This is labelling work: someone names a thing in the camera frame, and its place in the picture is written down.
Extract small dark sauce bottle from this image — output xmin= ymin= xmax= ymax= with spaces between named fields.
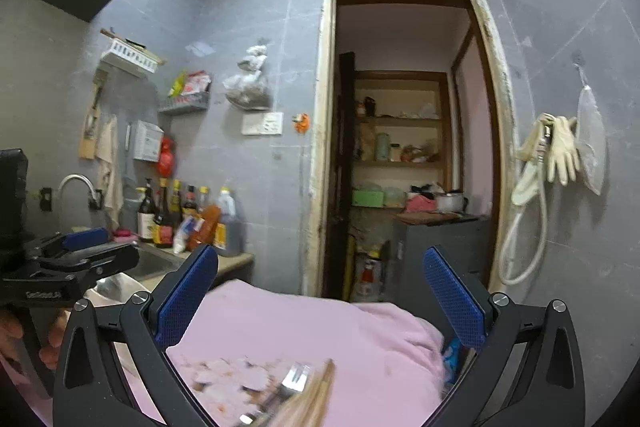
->
xmin=181 ymin=185 xmax=198 ymax=218

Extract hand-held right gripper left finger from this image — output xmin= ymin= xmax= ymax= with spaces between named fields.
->
xmin=52 ymin=244 xmax=221 ymax=427

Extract green box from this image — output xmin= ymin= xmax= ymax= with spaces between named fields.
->
xmin=351 ymin=189 xmax=386 ymax=208

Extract yellow label sauce bottle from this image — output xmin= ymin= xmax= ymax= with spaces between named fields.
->
xmin=169 ymin=179 xmax=184 ymax=228

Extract hanging transparent bag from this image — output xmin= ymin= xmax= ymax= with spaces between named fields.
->
xmin=575 ymin=62 xmax=607 ymax=196

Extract red white packet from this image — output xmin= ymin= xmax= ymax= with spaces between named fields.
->
xmin=181 ymin=71 xmax=212 ymax=96

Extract hanging cream towel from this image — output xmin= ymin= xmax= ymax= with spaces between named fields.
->
xmin=95 ymin=114 xmax=125 ymax=228

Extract grey wall shelf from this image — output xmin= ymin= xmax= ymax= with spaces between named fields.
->
xmin=157 ymin=92 xmax=211 ymax=116

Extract person's left hand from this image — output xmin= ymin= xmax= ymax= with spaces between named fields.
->
xmin=0 ymin=307 xmax=72 ymax=370

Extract dark wooden door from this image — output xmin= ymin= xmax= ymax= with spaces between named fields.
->
xmin=322 ymin=52 xmax=357 ymax=300

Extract wooden shelf unit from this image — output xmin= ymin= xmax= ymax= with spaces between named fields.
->
xmin=352 ymin=69 xmax=453 ymax=208

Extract red hanging bag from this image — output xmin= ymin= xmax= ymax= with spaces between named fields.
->
xmin=156 ymin=137 xmax=177 ymax=178

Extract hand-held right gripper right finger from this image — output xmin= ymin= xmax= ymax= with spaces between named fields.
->
xmin=422 ymin=245 xmax=587 ymax=427

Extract yellow snack packet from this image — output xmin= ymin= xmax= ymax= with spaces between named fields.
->
xmin=167 ymin=71 xmax=188 ymax=98

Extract white hose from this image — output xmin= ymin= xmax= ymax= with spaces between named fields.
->
xmin=500 ymin=147 xmax=548 ymax=287

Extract hanging clear plastic bag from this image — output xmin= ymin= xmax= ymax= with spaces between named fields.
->
xmin=222 ymin=39 xmax=273 ymax=112

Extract large yellow cap bottle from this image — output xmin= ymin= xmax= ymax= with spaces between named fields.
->
xmin=215 ymin=188 xmax=243 ymax=258

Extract white wall box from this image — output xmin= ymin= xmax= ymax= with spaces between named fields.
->
xmin=127 ymin=119 xmax=165 ymax=164

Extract blue plastic item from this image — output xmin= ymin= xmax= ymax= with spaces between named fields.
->
xmin=442 ymin=337 xmax=463 ymax=383

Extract grey cabinet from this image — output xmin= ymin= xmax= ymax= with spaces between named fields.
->
xmin=395 ymin=214 xmax=493 ymax=293

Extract white wall socket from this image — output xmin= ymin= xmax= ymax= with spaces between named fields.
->
xmin=241 ymin=112 xmax=284 ymax=136

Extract kitchen counter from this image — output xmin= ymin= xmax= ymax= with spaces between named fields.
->
xmin=70 ymin=227 xmax=256 ymax=293

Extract cream door frame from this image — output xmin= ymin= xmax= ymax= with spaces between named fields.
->
xmin=305 ymin=0 xmax=516 ymax=303

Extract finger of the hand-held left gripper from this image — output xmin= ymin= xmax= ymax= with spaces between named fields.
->
xmin=25 ymin=228 xmax=112 ymax=258
xmin=37 ymin=243 xmax=141 ymax=279

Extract metal sink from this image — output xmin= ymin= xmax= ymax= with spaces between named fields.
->
xmin=100 ymin=242 xmax=183 ymax=283

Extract small metal pot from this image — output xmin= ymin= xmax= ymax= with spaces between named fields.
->
xmin=436 ymin=191 xmax=468 ymax=214

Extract white blue packet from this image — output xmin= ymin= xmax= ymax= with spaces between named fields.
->
xmin=172 ymin=216 xmax=203 ymax=255

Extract pink printed blanket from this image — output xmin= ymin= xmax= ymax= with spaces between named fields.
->
xmin=85 ymin=279 xmax=451 ymax=427

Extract white wall rack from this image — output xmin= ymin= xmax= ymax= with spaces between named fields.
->
xmin=99 ymin=29 xmax=166 ymax=75

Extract dark red label bottle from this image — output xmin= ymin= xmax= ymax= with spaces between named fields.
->
xmin=152 ymin=178 xmax=173 ymax=249

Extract curved metal faucet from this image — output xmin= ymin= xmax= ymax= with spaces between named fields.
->
xmin=57 ymin=174 xmax=103 ymax=212

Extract pink cloth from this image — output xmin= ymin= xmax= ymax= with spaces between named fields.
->
xmin=405 ymin=197 xmax=438 ymax=214

